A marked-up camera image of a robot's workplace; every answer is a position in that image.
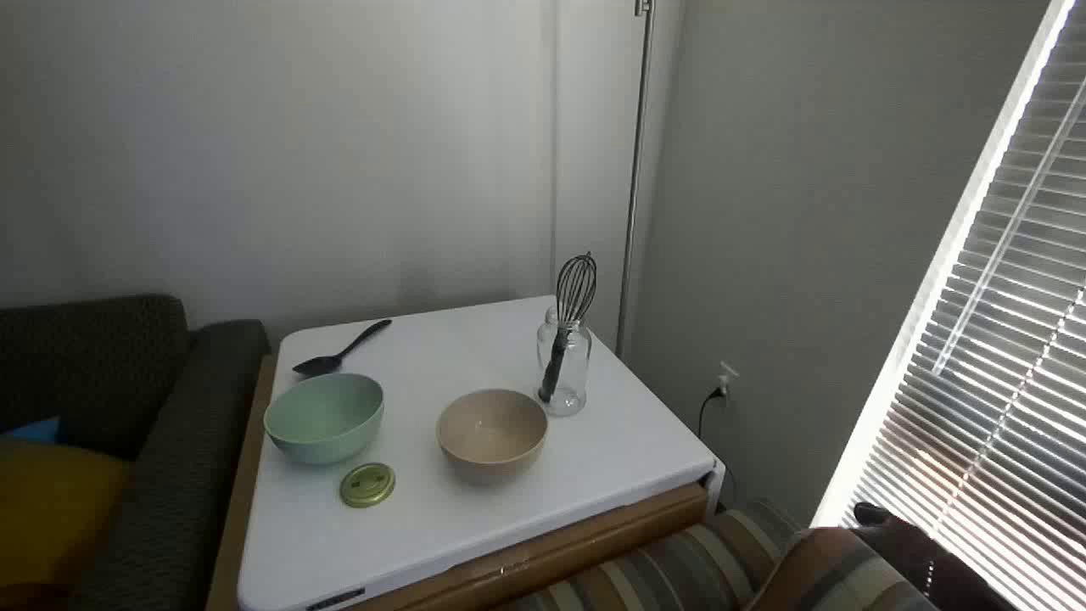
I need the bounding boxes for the black wire whisk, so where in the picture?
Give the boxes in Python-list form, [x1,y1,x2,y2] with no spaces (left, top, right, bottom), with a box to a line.
[535,250,597,392]

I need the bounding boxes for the clear glass jar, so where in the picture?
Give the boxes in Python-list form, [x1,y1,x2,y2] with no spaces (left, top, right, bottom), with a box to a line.
[535,308,595,419]

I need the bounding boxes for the white table board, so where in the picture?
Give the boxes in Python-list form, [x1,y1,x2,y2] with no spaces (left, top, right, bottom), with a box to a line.
[238,294,724,611]

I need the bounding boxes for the beige bowl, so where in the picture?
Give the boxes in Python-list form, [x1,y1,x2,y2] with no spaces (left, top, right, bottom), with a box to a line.
[436,386,551,467]

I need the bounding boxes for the black spatula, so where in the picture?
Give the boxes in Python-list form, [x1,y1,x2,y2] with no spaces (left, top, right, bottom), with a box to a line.
[290,319,389,377]

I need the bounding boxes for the green round jar lid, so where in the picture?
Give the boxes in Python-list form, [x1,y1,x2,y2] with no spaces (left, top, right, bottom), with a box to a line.
[340,462,398,509]

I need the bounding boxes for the mint green bowl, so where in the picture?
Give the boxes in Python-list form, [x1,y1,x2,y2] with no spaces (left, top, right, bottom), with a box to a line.
[264,375,383,466]

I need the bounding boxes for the thin metal pole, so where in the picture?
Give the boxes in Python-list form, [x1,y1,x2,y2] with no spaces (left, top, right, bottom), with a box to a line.
[615,0,655,358]

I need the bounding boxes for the dark grey sofa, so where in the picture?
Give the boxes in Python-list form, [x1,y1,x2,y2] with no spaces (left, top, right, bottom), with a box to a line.
[0,294,269,611]

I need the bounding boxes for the white window blinds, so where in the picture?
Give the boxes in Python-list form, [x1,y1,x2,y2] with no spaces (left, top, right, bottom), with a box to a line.
[814,0,1086,611]

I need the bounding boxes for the blue cushion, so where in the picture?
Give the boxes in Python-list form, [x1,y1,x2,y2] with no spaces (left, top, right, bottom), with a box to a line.
[0,419,62,446]

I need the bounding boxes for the yellow cushion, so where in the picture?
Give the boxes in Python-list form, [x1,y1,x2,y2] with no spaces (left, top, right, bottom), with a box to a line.
[0,440,132,586]

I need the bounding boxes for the black power cable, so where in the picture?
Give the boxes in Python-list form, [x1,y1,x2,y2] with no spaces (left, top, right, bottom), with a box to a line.
[693,382,730,440]

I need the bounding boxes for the white wall outlet plug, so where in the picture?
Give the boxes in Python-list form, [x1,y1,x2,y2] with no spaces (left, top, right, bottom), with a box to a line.
[717,360,739,398]

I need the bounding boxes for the wooden table frame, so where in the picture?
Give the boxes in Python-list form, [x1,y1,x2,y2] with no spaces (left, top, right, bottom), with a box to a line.
[203,358,710,611]

